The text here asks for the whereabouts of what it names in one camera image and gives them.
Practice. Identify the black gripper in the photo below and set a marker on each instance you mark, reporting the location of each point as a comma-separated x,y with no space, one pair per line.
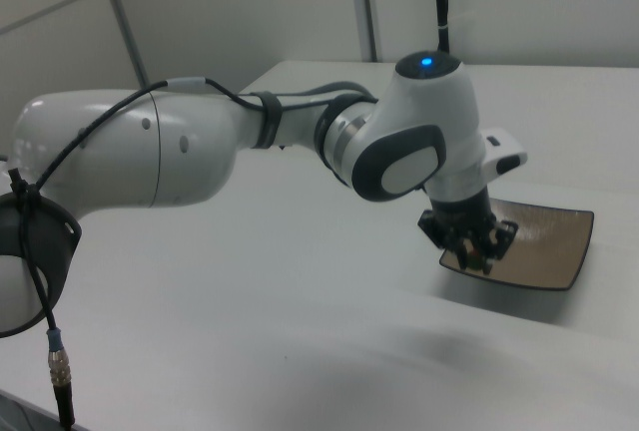
461,224

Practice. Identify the red strawberry with green top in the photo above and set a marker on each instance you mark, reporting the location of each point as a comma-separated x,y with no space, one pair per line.
477,262

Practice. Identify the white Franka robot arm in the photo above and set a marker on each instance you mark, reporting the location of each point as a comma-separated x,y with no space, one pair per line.
125,151

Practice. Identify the brown square ceramic plate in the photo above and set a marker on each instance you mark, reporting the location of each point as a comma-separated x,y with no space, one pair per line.
544,246

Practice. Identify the grey partition frame post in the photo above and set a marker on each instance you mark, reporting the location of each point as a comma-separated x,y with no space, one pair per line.
369,2
122,17

